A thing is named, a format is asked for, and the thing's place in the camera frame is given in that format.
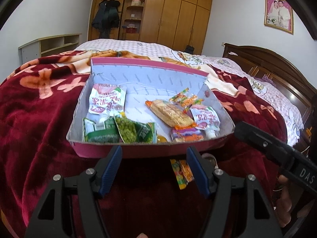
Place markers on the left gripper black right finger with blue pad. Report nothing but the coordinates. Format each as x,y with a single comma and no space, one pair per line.
240,207

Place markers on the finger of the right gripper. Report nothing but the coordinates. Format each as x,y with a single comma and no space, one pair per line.
274,149

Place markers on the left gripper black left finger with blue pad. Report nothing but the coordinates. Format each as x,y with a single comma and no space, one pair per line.
54,216

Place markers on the brown chocolate ball candy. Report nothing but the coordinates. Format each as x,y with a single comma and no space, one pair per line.
211,159

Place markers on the colourful gummy candy packet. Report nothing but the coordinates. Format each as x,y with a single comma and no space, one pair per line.
182,172

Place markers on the purple jelly cup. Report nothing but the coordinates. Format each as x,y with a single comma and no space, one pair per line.
186,135

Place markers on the green pea snack bag barcode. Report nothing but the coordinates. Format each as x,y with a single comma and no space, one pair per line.
104,132

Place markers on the yellow egg jelly cup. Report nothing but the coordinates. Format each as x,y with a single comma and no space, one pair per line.
161,139

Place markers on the orange rice cracker packet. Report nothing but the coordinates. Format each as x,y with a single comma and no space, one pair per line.
170,114

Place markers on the green pea snack bag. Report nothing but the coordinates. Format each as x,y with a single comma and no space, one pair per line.
136,132

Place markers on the pink peach jelly pouch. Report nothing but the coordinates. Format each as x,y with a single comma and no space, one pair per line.
107,100

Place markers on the person's hand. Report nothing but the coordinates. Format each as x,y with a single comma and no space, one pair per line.
283,204

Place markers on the pink checked bed sheet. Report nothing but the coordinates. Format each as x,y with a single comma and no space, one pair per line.
265,89

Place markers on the dark wooden headboard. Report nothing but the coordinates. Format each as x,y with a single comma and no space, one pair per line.
261,62

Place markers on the red floral plush blanket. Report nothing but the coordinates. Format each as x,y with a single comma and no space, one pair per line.
37,104

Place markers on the pink cardboard box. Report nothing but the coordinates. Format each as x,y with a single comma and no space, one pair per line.
146,80

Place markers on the black bag near wardrobe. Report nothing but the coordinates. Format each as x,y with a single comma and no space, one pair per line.
189,49

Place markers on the framed wedding photo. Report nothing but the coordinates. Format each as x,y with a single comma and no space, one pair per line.
279,15

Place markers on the white low shelf unit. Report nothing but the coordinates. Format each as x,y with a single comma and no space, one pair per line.
46,46

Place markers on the wooden wardrobe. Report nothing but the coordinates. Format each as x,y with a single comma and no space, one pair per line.
173,23

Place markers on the red pot on shelf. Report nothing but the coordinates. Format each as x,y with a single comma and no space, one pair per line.
131,29

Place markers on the dark hanging jackets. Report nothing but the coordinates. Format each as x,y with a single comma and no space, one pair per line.
106,18

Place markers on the round box on shelf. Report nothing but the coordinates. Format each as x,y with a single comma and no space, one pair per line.
136,3

